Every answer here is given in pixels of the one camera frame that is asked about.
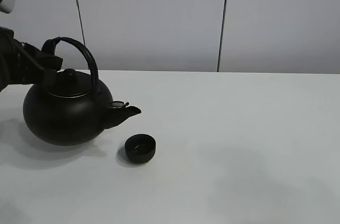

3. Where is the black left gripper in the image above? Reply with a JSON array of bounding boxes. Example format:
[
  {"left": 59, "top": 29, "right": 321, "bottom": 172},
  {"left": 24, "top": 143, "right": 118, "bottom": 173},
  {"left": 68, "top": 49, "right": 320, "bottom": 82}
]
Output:
[{"left": 1, "top": 27, "right": 63, "bottom": 90}]

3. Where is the black round kettle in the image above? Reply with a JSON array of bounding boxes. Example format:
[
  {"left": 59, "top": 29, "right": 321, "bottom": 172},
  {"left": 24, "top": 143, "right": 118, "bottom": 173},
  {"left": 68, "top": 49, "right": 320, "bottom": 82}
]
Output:
[{"left": 23, "top": 37, "right": 141, "bottom": 146}]

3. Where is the small black teacup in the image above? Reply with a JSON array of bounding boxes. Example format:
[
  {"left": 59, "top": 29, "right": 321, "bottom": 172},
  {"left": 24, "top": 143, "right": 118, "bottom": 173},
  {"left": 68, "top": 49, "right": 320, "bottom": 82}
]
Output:
[{"left": 124, "top": 134, "right": 156, "bottom": 165}]

